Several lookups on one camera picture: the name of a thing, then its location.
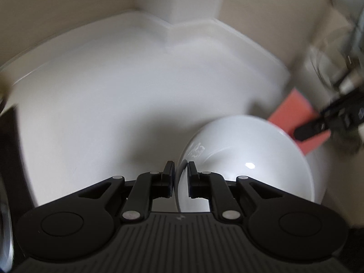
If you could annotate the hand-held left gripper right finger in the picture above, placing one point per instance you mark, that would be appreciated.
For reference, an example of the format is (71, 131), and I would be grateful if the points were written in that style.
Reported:
(192, 177)

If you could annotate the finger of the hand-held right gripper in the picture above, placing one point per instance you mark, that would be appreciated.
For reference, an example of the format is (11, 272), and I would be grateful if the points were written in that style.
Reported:
(312, 128)

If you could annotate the pink and green sponge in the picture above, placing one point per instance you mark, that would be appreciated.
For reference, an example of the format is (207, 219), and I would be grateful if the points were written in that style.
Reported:
(295, 111)

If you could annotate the black glass gas stove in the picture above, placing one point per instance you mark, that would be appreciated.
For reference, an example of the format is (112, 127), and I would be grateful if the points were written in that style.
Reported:
(11, 162)

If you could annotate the metal faucet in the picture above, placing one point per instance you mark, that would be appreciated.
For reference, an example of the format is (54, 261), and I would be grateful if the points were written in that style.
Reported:
(352, 34)

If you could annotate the white ceramic bowl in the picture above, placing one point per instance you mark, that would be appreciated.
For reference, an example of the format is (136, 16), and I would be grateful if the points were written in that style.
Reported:
(241, 148)

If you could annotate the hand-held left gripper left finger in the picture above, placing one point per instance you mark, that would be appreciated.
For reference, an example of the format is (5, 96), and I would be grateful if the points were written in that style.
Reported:
(170, 177)

